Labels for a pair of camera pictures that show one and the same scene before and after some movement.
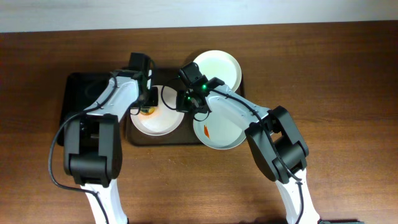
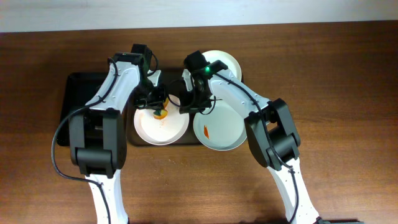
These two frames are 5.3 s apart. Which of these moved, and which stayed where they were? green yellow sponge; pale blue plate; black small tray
Moved: green yellow sponge
Stayed: pale blue plate; black small tray
